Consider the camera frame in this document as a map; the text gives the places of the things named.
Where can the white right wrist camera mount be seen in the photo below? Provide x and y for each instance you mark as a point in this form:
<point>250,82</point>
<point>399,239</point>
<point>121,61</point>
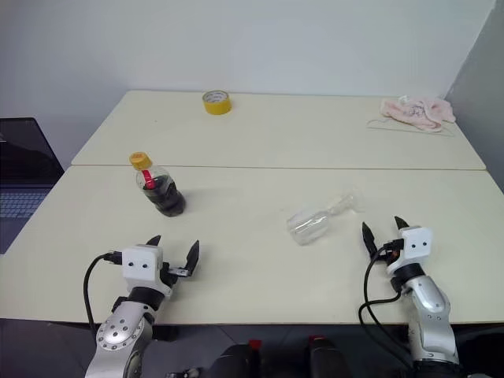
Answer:
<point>417,242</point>

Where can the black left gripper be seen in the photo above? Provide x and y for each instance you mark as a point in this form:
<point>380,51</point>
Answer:
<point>170,275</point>

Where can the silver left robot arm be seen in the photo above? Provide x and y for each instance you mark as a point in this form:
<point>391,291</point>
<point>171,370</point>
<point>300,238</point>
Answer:
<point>118,334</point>

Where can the yellow bottle cap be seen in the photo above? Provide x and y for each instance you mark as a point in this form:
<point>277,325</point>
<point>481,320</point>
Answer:
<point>140,160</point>

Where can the dark laptop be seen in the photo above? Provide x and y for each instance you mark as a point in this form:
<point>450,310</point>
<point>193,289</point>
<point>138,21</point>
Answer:
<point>21,165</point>

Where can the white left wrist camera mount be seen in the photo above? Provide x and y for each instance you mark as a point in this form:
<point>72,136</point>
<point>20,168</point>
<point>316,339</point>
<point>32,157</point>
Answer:
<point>138,264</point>

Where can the yellow tape roll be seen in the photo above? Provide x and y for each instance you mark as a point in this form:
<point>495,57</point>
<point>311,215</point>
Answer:
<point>217,103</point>

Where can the dark rounded shape red top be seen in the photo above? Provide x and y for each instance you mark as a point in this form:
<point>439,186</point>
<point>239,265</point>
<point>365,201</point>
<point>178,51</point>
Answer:
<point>325,358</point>
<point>236,360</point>

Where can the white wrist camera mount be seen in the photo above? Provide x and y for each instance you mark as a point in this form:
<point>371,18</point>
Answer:
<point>417,242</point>
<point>138,264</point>

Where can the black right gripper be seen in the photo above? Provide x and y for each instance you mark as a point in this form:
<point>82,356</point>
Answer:
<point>393,250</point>

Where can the pink cloth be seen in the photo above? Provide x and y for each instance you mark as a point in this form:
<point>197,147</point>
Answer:
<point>421,112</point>

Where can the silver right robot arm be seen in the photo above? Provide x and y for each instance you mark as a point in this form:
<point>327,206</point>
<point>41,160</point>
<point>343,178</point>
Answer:
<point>430,309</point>

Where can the dark soda bottle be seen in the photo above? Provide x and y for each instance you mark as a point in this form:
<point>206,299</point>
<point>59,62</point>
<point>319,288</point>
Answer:
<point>168,199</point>

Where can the clear wine glass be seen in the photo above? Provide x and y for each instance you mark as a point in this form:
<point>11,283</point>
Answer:
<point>308,226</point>

